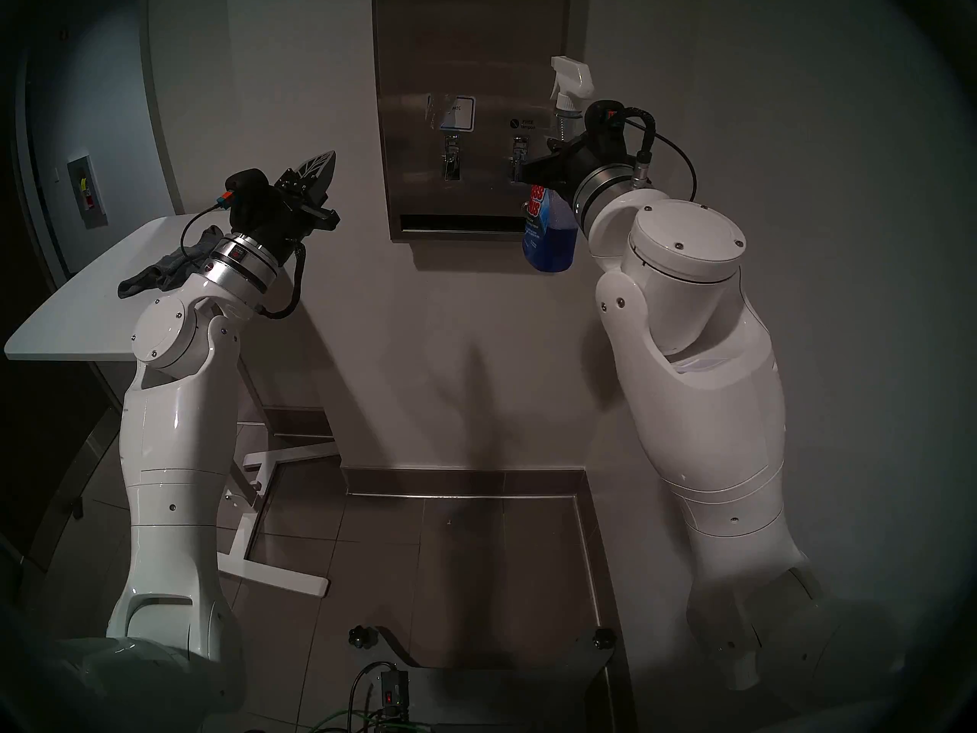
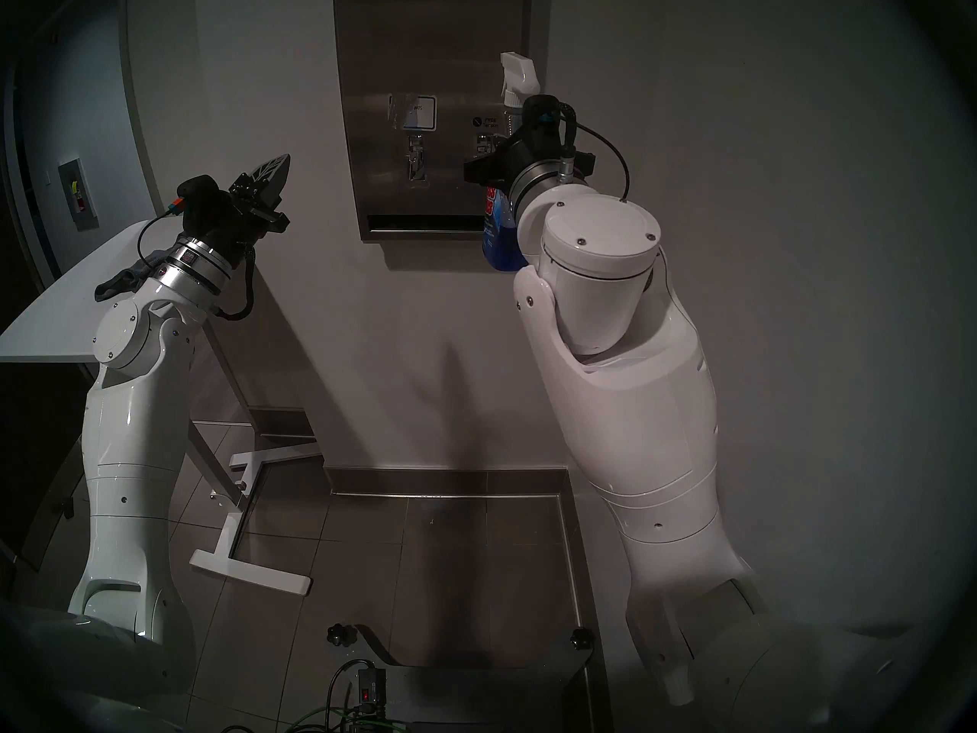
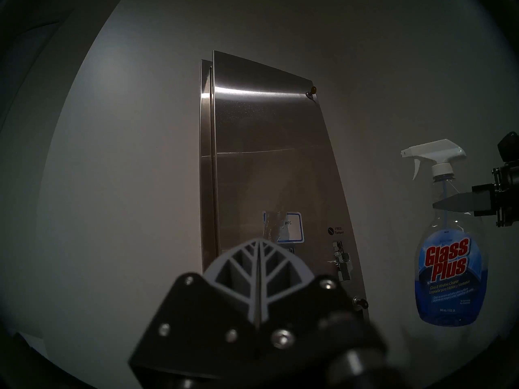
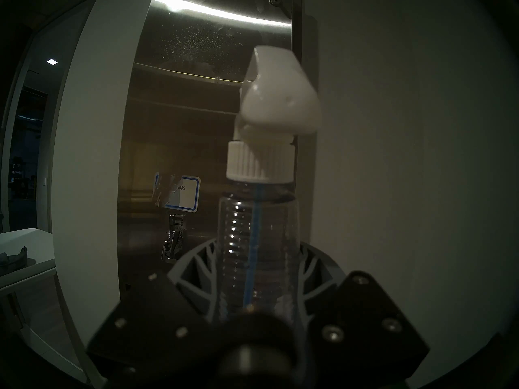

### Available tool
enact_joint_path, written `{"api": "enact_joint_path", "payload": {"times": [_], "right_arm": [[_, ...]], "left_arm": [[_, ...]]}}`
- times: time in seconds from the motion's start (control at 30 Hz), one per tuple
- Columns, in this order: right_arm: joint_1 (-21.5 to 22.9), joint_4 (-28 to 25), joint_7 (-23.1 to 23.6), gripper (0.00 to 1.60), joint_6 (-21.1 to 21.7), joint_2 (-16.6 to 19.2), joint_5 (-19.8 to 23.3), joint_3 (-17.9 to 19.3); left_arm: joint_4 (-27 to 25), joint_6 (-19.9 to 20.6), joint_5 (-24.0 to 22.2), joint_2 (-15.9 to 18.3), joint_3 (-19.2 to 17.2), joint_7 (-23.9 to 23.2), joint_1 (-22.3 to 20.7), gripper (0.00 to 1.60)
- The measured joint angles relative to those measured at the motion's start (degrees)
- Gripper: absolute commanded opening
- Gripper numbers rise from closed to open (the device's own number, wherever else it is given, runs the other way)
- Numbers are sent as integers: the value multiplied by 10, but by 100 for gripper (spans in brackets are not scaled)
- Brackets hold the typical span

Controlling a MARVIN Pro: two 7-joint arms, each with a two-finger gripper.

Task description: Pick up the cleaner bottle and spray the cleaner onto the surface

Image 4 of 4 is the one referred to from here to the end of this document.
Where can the blue glass cleaner spray bottle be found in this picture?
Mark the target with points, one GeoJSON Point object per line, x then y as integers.
{"type": "Point", "coordinates": [275, 108]}

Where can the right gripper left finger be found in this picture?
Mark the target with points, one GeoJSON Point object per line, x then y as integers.
{"type": "Point", "coordinates": [154, 323]}

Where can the white table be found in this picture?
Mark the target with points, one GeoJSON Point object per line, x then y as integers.
{"type": "Point", "coordinates": [24, 238]}

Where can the grey cloth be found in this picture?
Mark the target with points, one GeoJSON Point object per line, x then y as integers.
{"type": "Point", "coordinates": [12, 260]}

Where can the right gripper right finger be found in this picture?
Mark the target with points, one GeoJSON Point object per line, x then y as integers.
{"type": "Point", "coordinates": [365, 323]}

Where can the stainless steel wall dispenser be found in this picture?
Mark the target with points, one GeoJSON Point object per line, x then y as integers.
{"type": "Point", "coordinates": [182, 129]}

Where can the white blue-edged sticker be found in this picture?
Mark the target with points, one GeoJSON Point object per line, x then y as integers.
{"type": "Point", "coordinates": [184, 191]}

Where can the metal dispenser lever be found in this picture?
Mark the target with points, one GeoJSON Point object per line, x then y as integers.
{"type": "Point", "coordinates": [173, 238]}

